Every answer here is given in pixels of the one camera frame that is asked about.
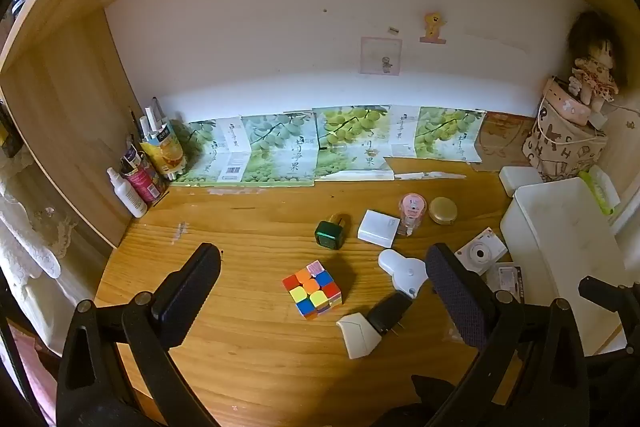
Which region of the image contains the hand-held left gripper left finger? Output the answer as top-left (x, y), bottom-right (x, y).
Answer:
top-left (56, 243), bottom-right (222, 427)

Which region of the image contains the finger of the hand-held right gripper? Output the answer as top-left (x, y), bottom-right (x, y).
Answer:
top-left (579, 276), bottom-right (640, 348)

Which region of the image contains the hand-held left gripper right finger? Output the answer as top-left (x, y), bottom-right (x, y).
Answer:
top-left (424, 243), bottom-right (591, 427)

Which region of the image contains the white instant camera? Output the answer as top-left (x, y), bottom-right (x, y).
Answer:
top-left (454, 228), bottom-right (508, 276)

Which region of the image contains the white blue printed packet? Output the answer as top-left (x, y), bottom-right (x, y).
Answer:
top-left (486, 264), bottom-right (526, 305)

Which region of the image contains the white plastic storage bin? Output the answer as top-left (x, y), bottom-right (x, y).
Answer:
top-left (500, 177), bottom-right (626, 355)

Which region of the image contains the white plastic gadget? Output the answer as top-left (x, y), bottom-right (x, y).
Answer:
top-left (377, 248), bottom-right (431, 300)

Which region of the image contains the black plug charger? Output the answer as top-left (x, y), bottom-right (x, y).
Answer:
top-left (366, 291), bottom-right (413, 338)

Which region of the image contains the round beige compact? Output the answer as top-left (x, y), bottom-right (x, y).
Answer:
top-left (429, 197), bottom-right (458, 226)

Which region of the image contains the white angled adapter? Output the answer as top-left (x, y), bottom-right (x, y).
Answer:
top-left (336, 313), bottom-right (383, 360)

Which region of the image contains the white square plug charger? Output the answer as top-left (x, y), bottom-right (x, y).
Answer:
top-left (357, 209), bottom-right (402, 248)

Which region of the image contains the multicoloured puzzle cube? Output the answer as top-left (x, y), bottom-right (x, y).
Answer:
top-left (281, 260), bottom-right (343, 321)

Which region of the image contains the green glass perfume bottle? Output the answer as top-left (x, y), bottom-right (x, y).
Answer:
top-left (314, 214), bottom-right (351, 251)

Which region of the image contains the green wet wipes pack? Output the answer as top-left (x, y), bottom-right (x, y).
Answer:
top-left (577, 164), bottom-right (621, 215)

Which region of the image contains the pink labelled bottle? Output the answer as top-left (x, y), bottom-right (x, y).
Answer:
top-left (125, 169), bottom-right (168, 206)

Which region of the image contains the white spray bottle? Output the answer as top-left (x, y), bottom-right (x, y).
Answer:
top-left (106, 167), bottom-right (148, 219)

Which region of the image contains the small white plastic box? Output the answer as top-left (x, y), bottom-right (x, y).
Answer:
top-left (498, 165), bottom-right (543, 198)

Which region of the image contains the orange print juice carton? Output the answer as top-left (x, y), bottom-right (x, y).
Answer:
top-left (140, 122), bottom-right (188, 180)

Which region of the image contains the beige letter print fabric bag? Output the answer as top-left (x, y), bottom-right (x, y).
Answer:
top-left (522, 99), bottom-right (608, 182)

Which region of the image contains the dark blue capped bottle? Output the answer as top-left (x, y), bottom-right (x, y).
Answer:
top-left (121, 146), bottom-right (143, 172)

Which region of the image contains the brown printed cardboard sheet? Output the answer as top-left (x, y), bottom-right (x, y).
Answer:
top-left (472, 111), bottom-right (538, 172)

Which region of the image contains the white lace cloth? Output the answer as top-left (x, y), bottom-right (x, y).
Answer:
top-left (0, 152), bottom-right (76, 338)

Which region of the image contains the pink oblong case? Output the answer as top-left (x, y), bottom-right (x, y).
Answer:
top-left (542, 76), bottom-right (591, 126)

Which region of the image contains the dark haired rag doll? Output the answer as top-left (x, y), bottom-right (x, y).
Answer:
top-left (567, 9), bottom-right (631, 115)

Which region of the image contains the pink square wall sticker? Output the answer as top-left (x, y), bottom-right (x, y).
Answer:
top-left (361, 37), bottom-right (403, 76)

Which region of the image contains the yellow duck wall sticker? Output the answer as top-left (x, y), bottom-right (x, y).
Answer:
top-left (419, 11), bottom-right (448, 44)

